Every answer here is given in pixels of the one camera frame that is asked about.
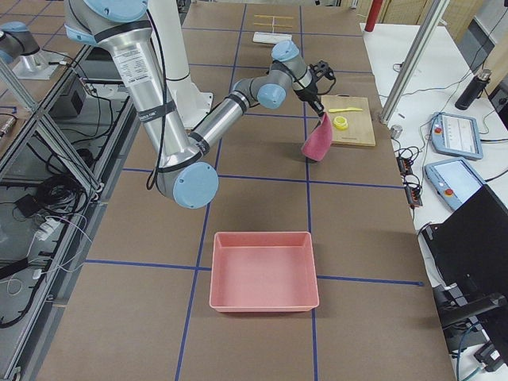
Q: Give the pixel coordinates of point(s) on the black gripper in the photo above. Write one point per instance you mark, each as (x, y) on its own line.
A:
(308, 94)

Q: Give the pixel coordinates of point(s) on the pink cloth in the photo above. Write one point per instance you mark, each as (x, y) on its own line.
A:
(319, 141)

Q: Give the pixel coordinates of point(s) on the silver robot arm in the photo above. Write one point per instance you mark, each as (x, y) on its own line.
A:
(144, 38)

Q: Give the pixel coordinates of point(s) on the yellow plastic knife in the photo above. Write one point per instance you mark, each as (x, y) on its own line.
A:
(345, 110)

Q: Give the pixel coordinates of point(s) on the bamboo cutting board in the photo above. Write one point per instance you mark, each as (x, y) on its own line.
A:
(360, 130)

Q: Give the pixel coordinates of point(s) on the white rectangular tray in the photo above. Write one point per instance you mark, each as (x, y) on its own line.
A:
(270, 38)

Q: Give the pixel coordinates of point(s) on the red cylinder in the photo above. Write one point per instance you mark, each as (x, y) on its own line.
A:
(376, 6)

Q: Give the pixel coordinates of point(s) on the black orange connector box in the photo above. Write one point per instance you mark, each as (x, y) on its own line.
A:
(413, 196)

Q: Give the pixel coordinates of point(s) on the far teach pendant tablet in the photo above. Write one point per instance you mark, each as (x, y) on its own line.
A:
(456, 135)

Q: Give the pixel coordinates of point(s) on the teach pendant tablet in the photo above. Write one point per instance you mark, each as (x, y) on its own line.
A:
(454, 180)
(456, 135)

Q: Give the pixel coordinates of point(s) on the near teach pendant tablet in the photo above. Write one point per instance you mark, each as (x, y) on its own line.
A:
(454, 180)

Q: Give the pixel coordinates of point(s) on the black thermos bottle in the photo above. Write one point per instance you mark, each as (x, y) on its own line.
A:
(474, 89)

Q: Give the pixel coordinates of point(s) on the pink plastic bin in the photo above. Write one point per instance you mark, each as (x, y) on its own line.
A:
(263, 272)

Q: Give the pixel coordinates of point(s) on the black laptop monitor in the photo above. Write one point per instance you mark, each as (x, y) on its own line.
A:
(470, 250)

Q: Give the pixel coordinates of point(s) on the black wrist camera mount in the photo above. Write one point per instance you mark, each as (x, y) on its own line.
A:
(322, 70)

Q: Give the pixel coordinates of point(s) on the aluminium frame post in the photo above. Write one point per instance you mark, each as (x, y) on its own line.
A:
(415, 53)

